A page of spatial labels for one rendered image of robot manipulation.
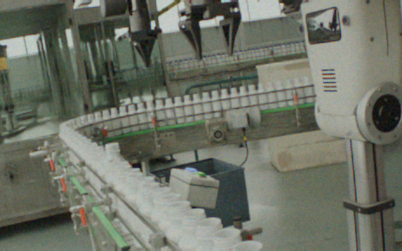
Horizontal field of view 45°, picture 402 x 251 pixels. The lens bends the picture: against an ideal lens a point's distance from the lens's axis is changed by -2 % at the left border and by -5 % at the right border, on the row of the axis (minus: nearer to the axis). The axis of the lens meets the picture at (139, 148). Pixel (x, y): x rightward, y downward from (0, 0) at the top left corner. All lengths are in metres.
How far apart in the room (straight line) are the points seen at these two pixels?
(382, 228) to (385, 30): 0.53
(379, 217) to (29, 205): 3.84
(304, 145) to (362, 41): 4.43
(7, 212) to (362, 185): 3.88
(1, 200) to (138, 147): 2.04
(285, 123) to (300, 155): 2.46
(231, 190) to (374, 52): 0.88
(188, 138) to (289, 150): 2.62
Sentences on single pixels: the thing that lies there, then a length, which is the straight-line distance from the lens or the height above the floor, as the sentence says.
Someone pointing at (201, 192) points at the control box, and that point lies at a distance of 1.20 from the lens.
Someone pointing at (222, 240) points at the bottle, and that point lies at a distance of 0.66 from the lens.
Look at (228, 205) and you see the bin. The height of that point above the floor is 0.82.
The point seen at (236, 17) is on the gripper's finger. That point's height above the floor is 1.46.
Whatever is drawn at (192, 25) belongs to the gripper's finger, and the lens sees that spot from 0.91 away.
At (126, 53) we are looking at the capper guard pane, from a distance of 6.85.
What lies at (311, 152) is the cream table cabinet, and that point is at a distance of 5.72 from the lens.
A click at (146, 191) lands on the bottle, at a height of 1.16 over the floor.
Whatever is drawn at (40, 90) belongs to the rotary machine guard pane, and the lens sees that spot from 4.77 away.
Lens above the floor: 1.40
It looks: 9 degrees down
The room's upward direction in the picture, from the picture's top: 10 degrees counter-clockwise
